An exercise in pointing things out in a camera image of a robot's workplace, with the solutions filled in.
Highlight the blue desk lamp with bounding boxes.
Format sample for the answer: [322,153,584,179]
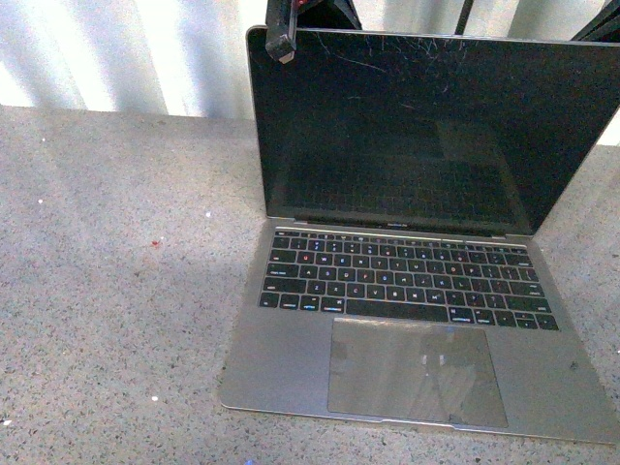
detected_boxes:
[454,0,474,36]

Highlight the grey laptop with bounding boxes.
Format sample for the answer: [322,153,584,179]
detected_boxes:
[220,26,619,444]

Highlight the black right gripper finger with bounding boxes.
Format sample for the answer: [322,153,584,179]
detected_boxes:
[573,0,620,44]

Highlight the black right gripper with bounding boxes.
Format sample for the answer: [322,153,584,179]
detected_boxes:
[265,0,362,63]

